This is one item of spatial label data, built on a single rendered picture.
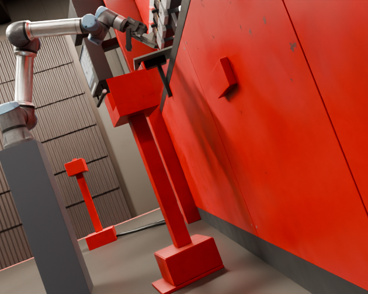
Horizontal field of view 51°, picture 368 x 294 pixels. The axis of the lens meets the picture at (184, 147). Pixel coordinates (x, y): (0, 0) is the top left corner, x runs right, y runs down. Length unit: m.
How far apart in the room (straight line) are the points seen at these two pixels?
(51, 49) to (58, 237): 4.01
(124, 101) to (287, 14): 0.93
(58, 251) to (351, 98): 1.61
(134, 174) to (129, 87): 3.86
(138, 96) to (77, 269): 0.89
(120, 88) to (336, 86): 1.03
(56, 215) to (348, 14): 1.64
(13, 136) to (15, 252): 3.57
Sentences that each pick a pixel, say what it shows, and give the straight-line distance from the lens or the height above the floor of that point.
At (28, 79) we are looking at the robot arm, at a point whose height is 1.12.
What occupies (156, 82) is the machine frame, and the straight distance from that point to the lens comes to 2.94.
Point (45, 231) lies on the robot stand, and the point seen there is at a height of 0.35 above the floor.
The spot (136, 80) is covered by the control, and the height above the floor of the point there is 0.77.
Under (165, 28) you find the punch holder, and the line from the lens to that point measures 2.33.
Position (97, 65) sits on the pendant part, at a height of 1.36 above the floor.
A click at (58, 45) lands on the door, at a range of 5.66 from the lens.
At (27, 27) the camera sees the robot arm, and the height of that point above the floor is 1.31.
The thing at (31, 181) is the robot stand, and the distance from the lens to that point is 1.95.
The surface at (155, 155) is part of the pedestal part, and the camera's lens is 1.52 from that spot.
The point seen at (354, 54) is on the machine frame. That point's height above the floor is 0.46.
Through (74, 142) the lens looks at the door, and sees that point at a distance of 5.33.
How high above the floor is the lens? 0.41
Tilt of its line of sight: 3 degrees up
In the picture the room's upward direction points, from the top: 21 degrees counter-clockwise
